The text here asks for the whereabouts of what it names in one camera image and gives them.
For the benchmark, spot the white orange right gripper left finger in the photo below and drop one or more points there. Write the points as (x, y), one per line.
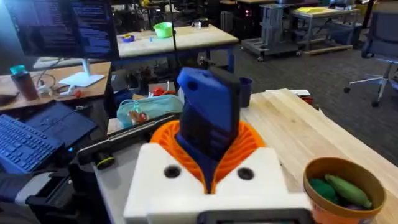
(155, 183)

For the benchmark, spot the white orange right gripper right finger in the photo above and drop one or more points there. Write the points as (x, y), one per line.
(264, 177)

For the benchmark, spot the black metal bar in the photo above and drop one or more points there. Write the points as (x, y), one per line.
(124, 140)

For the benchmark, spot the teal soft zip bag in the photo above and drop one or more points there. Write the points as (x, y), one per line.
(152, 107)

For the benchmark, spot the orange tub with toys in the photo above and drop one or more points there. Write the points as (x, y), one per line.
(342, 189)

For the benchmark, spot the dark blue cup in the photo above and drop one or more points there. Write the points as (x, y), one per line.
(245, 90)

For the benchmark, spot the red toy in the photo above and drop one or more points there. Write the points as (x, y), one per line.
(160, 91)

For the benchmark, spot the dark laptop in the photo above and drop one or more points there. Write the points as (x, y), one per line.
(62, 121)

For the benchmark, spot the brown wooden desk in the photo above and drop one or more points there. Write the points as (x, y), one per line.
(93, 87)

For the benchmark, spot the black keyboard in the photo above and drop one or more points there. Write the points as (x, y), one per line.
(21, 143)

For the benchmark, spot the grey wheeled cart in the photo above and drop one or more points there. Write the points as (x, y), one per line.
(272, 31)

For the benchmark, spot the green plastic bowl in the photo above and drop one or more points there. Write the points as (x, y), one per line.
(163, 30)

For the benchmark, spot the brown bottle with teal lid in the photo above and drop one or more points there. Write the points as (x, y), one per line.
(25, 84)

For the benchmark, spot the grey office chair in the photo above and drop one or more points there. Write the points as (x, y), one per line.
(381, 40)

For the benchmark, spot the computer monitor on white stand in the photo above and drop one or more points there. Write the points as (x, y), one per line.
(62, 28)

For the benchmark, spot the wooden table with blue frame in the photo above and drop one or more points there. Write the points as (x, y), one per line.
(199, 39)

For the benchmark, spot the grey frame workbench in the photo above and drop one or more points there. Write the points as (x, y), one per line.
(323, 18)

